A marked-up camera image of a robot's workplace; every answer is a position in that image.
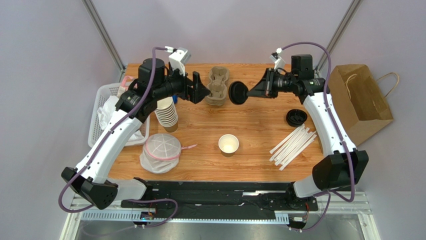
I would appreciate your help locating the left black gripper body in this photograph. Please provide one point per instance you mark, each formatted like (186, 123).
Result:
(187, 92)

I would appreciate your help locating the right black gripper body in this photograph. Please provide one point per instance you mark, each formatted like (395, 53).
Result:
(269, 83)

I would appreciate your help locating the black cup lid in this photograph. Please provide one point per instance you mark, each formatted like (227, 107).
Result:
(237, 92)

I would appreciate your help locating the paper coffee cup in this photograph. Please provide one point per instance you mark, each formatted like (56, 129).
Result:
(228, 145)

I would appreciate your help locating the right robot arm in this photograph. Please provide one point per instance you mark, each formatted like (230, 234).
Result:
(343, 164)

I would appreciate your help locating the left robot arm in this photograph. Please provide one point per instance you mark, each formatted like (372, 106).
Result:
(156, 81)

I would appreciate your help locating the blue folded cloth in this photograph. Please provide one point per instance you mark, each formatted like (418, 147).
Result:
(175, 99)

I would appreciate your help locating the cardboard cup carrier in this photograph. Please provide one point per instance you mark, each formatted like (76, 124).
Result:
(218, 85)

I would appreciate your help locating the stack of paper cups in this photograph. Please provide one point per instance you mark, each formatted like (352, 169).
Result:
(166, 114)

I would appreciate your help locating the stack of black lids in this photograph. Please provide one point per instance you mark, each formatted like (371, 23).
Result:
(296, 117)

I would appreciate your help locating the bundle of white straws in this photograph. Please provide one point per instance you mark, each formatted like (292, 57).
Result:
(291, 146)

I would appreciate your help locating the pink cloth bag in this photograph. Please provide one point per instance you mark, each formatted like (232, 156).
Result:
(124, 85)

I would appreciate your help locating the white mesh food cover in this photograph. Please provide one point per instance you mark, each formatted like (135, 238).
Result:
(161, 153)

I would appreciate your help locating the white crumpled cloth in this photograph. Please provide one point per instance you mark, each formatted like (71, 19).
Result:
(104, 114)

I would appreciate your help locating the brown paper bag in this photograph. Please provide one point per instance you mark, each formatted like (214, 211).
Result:
(359, 102)

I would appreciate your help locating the white plastic basket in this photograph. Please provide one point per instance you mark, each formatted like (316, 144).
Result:
(95, 131)

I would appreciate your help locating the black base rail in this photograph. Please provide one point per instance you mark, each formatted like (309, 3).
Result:
(222, 200)

